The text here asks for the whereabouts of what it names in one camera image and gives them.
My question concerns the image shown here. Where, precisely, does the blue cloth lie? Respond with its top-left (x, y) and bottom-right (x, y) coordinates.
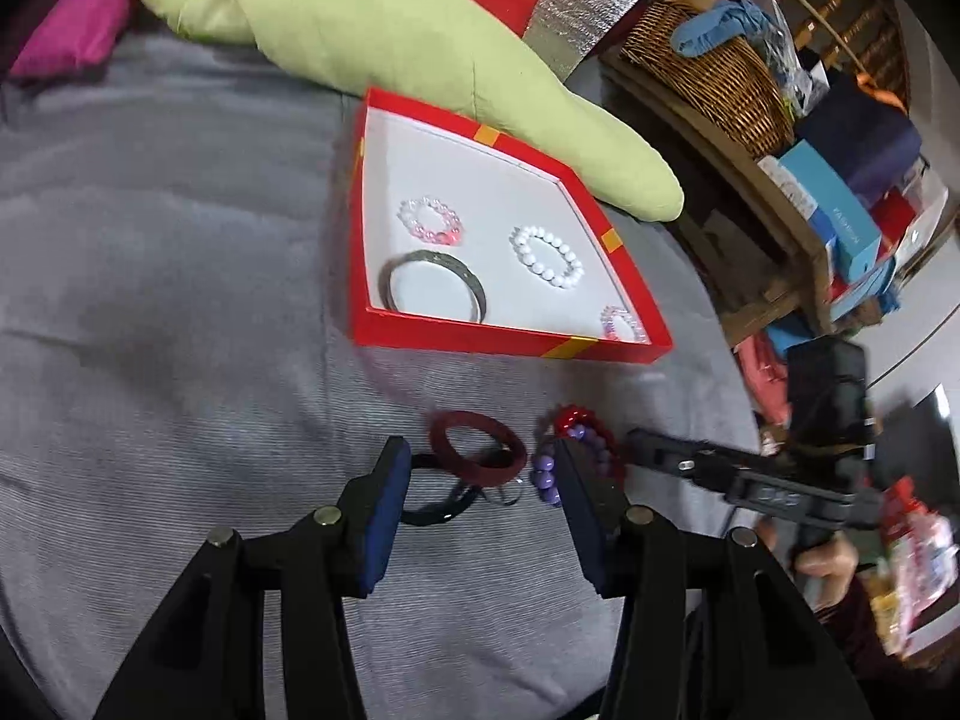
top-left (671, 0), bottom-right (781, 61)

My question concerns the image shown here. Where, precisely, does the purple bead bracelet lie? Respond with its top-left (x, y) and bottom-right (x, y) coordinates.
top-left (529, 424), bottom-right (617, 507)

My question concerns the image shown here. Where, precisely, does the small pale pink bracelet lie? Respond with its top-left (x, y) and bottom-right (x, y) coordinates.
top-left (600, 305), bottom-right (650, 344)

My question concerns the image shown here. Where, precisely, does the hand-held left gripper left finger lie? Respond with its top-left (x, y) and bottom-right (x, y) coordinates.
top-left (94, 435), bottom-right (413, 720)

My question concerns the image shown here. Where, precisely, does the light blue box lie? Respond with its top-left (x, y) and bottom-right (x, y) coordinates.
top-left (776, 139), bottom-right (884, 278)

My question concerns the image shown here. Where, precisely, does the colourful printed packet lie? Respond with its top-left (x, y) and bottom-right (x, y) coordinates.
top-left (881, 476), bottom-right (960, 653)

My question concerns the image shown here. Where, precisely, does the person's right hand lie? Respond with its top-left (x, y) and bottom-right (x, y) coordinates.
top-left (791, 538), bottom-right (861, 610)

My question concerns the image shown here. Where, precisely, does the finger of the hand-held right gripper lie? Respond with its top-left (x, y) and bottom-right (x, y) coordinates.
top-left (626, 427), bottom-right (742, 501)

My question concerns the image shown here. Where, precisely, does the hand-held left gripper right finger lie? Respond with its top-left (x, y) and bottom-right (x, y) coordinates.
top-left (555, 439), bottom-right (875, 720)

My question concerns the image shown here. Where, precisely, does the pile of folded cloths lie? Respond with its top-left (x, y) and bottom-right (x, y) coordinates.
top-left (739, 330), bottom-right (792, 425)

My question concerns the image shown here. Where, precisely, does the red bead bracelet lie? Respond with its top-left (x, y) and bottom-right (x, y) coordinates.
top-left (541, 403), bottom-right (627, 477)

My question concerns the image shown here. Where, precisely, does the grey blanket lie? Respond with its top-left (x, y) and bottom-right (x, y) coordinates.
top-left (0, 30), bottom-right (766, 720)

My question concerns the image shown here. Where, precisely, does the black hair tie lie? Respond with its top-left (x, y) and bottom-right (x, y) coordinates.
top-left (401, 450), bottom-right (526, 527)

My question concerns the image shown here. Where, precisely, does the navy blue bag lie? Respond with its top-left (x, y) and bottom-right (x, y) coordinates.
top-left (795, 71), bottom-right (923, 207)

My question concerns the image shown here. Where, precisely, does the magenta pillow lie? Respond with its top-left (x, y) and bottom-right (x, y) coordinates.
top-left (9, 0), bottom-right (143, 80)

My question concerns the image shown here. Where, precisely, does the wicker basket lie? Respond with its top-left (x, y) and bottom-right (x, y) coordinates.
top-left (619, 0), bottom-right (796, 158)

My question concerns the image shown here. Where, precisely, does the light green blanket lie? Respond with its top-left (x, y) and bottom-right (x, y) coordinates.
top-left (124, 0), bottom-right (685, 224)

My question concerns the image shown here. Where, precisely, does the dark red bangle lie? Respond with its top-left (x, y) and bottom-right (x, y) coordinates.
top-left (429, 411), bottom-right (526, 482)

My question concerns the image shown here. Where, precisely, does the white bead bracelet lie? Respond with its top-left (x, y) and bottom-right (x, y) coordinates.
top-left (510, 225), bottom-right (584, 290)

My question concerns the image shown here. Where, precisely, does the red cardboard box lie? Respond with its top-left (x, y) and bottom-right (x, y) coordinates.
top-left (349, 86), bottom-right (676, 366)

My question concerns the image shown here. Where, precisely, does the pink clear bead bracelet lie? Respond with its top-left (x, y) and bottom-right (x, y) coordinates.
top-left (397, 196), bottom-right (464, 246)

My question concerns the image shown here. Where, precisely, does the silver metal bangle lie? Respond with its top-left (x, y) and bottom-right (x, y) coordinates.
top-left (380, 249), bottom-right (488, 325)

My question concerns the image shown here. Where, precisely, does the wooden bench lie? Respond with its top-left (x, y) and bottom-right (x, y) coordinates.
top-left (600, 52), bottom-right (863, 346)

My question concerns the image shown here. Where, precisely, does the silver foil sheet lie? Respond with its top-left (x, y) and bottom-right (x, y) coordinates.
top-left (352, 0), bottom-right (668, 80)

